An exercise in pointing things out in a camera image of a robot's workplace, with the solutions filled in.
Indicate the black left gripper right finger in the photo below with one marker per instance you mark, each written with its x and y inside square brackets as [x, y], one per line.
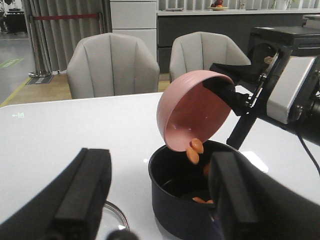
[250, 205]

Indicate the dark blue saucepan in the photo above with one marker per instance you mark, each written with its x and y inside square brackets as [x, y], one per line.
[188, 204]

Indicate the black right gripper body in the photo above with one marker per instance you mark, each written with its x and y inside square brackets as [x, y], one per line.
[257, 103]

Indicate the grey kitchen counter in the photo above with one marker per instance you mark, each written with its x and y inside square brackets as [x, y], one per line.
[236, 24]

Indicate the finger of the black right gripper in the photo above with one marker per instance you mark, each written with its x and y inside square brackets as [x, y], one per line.
[225, 90]

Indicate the pink plastic bowl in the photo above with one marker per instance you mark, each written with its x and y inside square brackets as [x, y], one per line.
[188, 110]

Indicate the orange ham pieces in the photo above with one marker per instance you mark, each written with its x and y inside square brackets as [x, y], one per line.
[193, 152]

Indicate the glass pot lid blue knob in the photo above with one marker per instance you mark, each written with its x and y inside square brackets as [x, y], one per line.
[112, 219]

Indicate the fruit plate on counter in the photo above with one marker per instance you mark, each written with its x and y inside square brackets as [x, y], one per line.
[218, 5]

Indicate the left beige chair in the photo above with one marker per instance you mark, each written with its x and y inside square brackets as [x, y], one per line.
[112, 64]

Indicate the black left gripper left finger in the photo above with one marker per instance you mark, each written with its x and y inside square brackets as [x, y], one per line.
[70, 207]

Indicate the red barrier belt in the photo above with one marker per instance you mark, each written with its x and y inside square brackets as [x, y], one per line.
[66, 17]

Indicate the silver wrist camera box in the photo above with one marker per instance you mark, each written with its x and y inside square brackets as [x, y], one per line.
[287, 87]

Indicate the grey pleated curtain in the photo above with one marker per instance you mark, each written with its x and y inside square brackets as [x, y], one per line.
[53, 42]

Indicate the white drawer cabinet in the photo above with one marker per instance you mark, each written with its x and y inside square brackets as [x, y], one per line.
[136, 18]

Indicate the beige chair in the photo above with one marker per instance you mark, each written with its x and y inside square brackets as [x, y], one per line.
[199, 50]
[112, 64]

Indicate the right beige chair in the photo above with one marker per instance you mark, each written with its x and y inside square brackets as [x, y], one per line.
[199, 50]

